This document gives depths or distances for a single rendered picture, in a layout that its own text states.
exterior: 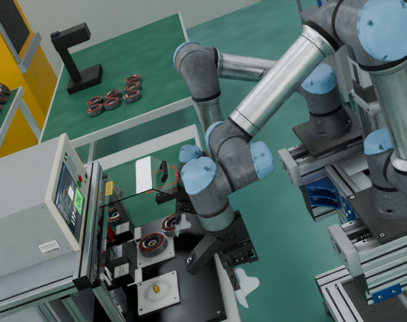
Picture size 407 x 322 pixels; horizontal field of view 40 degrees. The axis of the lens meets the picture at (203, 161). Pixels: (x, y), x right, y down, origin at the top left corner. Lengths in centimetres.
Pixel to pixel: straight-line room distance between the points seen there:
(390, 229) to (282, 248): 165
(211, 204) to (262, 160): 14
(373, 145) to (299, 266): 164
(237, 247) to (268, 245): 197
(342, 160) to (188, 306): 74
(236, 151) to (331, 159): 87
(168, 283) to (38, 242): 51
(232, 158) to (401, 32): 41
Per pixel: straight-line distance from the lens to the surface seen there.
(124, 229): 214
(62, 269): 177
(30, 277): 182
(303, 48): 127
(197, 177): 112
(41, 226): 176
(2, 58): 538
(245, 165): 115
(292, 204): 344
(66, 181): 189
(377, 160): 149
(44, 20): 715
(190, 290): 198
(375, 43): 115
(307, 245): 314
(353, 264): 162
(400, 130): 131
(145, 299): 202
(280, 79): 126
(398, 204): 156
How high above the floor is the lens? 208
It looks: 30 degrees down
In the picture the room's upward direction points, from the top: 22 degrees counter-clockwise
